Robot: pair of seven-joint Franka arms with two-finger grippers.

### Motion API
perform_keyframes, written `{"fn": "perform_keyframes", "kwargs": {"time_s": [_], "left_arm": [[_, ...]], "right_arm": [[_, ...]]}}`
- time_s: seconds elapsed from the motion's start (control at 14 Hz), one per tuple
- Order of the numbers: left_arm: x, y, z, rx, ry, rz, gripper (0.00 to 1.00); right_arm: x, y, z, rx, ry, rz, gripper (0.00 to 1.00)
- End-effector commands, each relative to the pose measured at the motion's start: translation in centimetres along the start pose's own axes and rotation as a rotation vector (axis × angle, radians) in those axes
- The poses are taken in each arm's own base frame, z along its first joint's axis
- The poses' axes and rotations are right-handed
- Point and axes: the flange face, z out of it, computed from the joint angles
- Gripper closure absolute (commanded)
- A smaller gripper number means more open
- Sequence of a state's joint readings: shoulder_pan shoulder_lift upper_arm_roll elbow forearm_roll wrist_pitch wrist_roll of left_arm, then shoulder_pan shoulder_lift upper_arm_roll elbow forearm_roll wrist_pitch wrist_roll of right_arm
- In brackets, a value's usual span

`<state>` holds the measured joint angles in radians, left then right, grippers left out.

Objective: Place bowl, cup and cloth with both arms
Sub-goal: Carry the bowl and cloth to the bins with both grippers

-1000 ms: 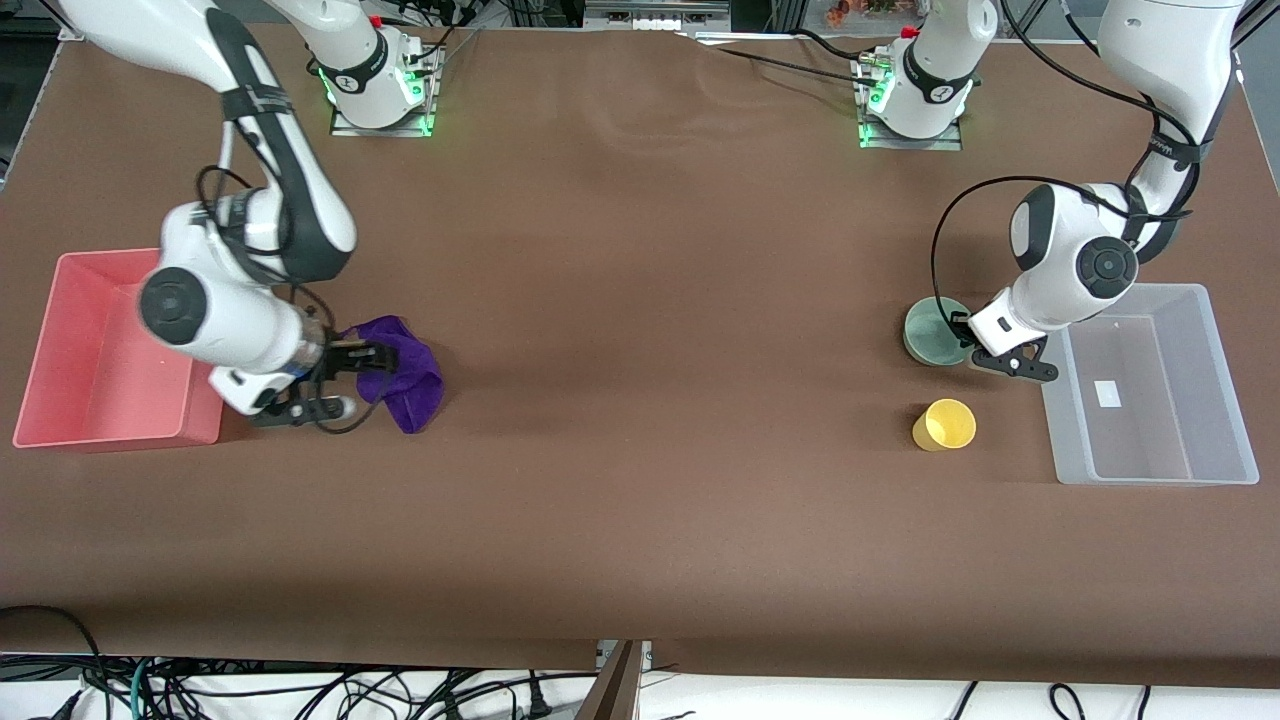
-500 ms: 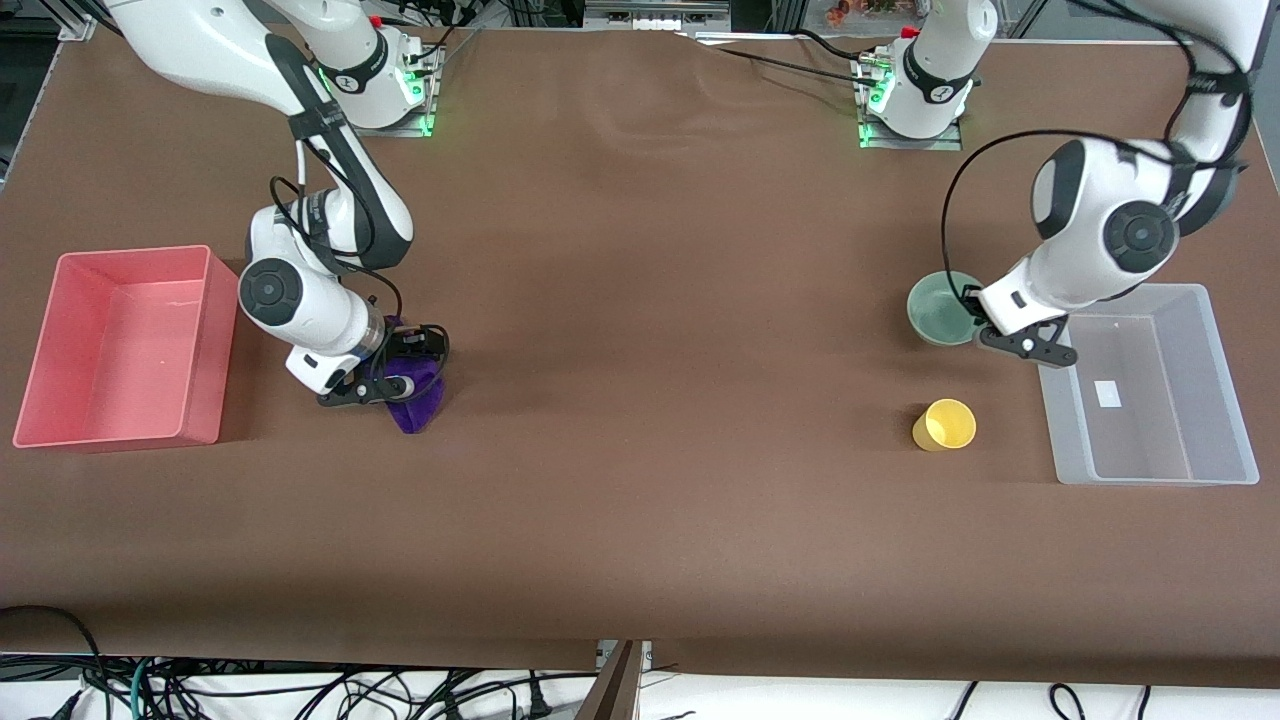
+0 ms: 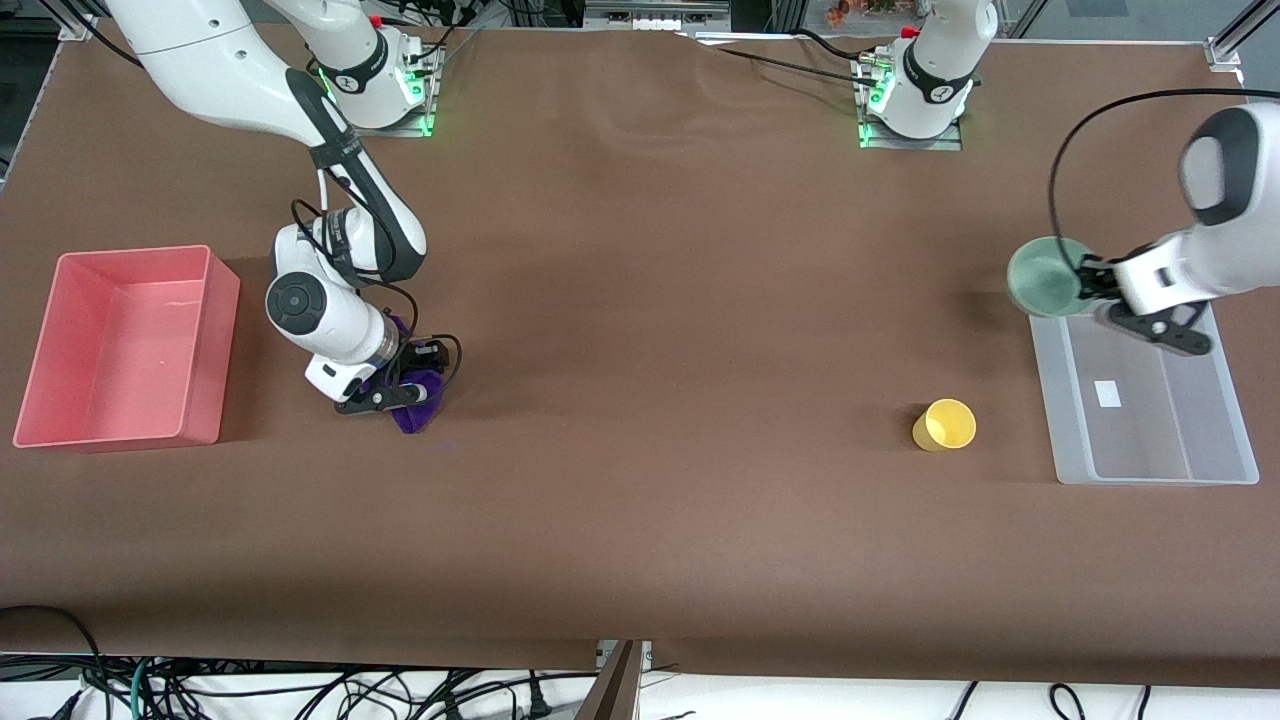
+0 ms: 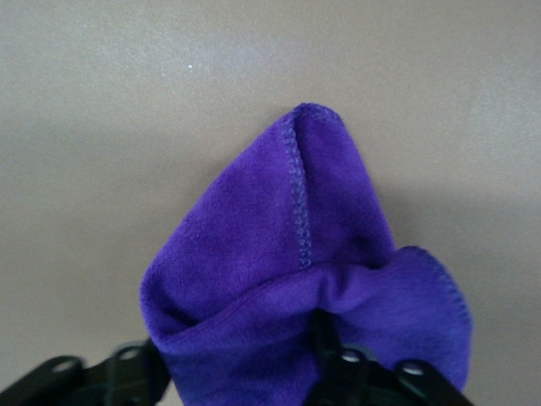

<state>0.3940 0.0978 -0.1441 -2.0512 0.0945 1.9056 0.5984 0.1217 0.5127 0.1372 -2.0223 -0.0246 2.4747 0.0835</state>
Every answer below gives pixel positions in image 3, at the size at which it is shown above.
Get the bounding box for purple cloth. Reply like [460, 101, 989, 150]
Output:
[385, 315, 447, 435]

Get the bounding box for green bowl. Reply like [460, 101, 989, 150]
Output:
[1007, 237, 1101, 318]

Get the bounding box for yellow plastic cup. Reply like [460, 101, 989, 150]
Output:
[912, 398, 977, 453]

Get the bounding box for translucent white plastic bin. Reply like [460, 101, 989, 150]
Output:
[1028, 300, 1261, 486]

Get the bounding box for pink plastic bin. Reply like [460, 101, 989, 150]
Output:
[12, 245, 241, 448]

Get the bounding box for brown table cover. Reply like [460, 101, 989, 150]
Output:
[0, 18, 1280, 691]

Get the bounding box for brown table leg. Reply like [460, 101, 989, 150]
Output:
[580, 640, 646, 720]

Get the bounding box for grey power strip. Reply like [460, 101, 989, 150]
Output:
[585, 0, 731, 33]

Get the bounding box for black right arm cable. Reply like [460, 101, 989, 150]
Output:
[290, 168, 464, 403]

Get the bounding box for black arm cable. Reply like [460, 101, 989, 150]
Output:
[1048, 87, 1280, 276]
[290, 168, 464, 403]

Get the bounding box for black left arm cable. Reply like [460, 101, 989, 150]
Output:
[1048, 87, 1280, 276]

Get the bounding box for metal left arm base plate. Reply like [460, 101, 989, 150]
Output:
[856, 52, 967, 152]

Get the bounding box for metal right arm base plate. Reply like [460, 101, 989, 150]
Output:
[330, 45, 443, 139]

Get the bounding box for black table cable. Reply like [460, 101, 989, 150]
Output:
[695, 28, 886, 96]

